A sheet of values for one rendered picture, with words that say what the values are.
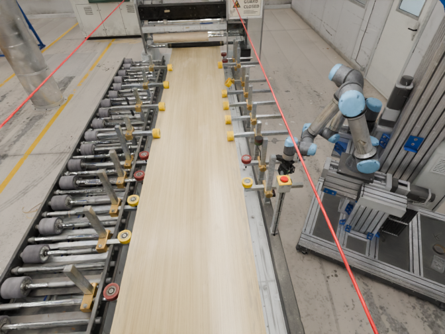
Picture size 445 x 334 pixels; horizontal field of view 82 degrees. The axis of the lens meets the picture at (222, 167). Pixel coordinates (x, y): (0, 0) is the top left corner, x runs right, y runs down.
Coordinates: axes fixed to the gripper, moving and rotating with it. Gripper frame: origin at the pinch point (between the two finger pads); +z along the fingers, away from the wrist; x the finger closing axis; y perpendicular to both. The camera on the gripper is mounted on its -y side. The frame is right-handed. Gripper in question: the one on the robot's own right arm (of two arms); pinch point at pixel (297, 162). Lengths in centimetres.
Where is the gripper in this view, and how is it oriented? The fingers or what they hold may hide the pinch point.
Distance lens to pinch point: 217.8
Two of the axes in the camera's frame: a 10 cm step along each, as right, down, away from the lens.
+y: 10.0, -0.6, 0.3
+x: -0.7, -6.9, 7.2
